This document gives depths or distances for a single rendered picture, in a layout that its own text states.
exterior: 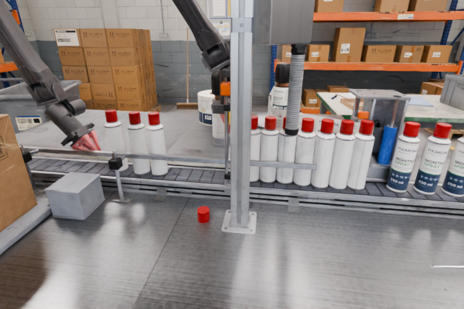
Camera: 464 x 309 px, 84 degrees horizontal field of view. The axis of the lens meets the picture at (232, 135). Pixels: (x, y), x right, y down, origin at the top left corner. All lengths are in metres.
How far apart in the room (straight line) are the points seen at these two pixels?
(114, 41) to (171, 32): 1.51
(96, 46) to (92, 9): 1.87
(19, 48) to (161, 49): 4.59
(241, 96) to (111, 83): 3.76
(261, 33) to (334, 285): 0.53
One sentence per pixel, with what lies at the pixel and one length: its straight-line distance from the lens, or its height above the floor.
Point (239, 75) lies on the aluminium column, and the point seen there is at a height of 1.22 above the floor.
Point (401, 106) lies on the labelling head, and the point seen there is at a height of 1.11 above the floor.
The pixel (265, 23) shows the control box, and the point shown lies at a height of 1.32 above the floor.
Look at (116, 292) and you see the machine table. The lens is 0.64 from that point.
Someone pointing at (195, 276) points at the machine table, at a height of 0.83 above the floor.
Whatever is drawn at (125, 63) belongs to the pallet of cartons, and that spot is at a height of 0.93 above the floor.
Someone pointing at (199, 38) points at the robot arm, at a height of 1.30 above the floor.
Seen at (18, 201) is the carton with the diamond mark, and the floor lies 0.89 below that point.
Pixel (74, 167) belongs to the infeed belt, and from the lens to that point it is 1.04.
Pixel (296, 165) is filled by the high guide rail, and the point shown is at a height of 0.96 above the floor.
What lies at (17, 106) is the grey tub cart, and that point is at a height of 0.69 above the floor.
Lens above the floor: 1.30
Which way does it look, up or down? 21 degrees down
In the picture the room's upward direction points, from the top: straight up
